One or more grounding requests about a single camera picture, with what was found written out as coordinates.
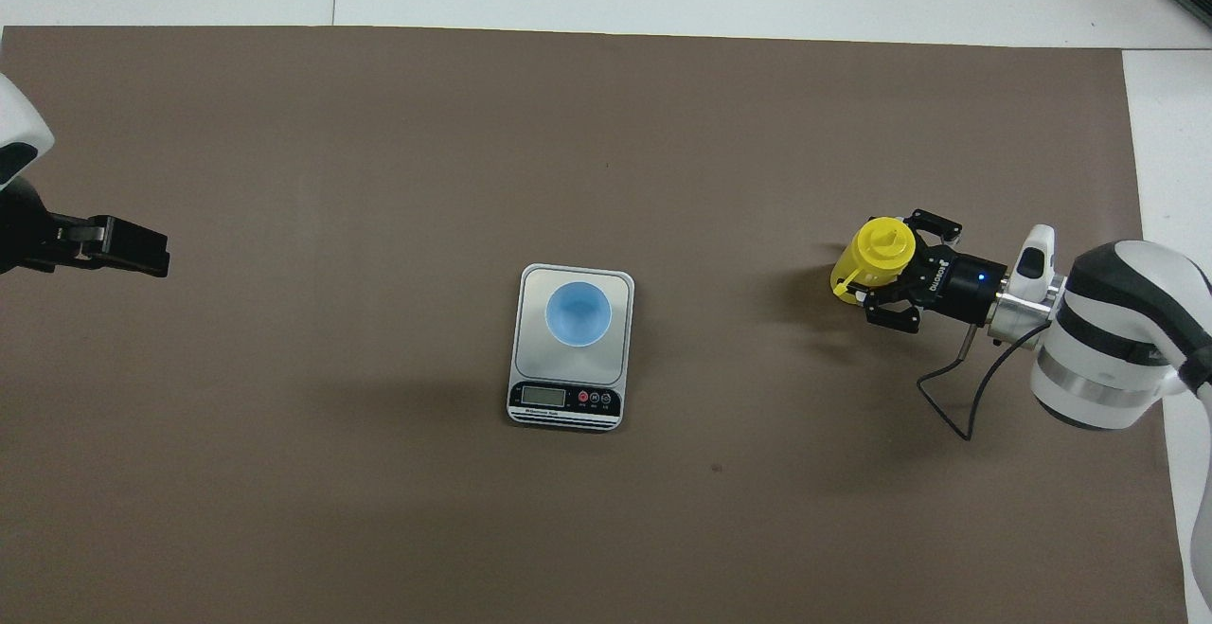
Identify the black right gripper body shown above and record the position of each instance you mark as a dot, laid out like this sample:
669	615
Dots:
961	285

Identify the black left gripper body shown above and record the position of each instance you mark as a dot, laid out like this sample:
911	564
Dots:
21	226

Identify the yellow squeeze bottle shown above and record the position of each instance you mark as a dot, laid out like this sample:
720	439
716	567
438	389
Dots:
881	250

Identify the light blue plastic cup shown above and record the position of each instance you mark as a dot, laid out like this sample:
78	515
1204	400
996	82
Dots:
578	313

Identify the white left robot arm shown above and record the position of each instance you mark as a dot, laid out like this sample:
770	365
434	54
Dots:
17	132

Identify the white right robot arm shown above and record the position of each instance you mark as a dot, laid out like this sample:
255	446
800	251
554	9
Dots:
1108	340

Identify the silver digital kitchen scale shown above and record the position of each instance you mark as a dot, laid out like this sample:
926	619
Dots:
571	397

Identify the brown table mat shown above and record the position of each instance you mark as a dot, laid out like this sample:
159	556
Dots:
284	463

